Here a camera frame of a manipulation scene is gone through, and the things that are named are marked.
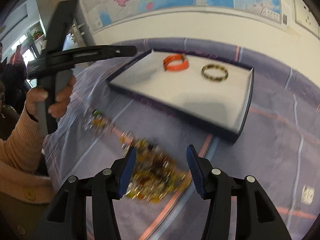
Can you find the white wall socket panel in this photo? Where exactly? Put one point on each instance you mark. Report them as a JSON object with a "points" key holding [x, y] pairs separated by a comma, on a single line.
{"points": [[305, 18]]}

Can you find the dark blue jewelry tray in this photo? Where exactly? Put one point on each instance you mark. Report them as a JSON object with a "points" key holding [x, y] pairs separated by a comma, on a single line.
{"points": [[219, 108]]}

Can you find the orange watch band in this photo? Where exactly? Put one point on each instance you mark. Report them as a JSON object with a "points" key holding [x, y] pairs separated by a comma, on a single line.
{"points": [[175, 63]]}

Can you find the tortoiseshell bangle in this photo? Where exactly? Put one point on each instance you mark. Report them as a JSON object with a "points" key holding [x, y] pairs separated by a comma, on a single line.
{"points": [[215, 72]]}

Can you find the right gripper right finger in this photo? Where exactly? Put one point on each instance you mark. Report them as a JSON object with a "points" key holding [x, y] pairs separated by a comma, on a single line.
{"points": [[256, 215]]}

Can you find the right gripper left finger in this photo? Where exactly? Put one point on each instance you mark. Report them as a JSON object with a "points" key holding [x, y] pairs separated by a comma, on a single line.
{"points": [[78, 200]]}

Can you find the white label on sheet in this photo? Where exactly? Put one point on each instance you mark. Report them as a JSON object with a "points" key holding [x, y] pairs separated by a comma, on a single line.
{"points": [[307, 195]]}

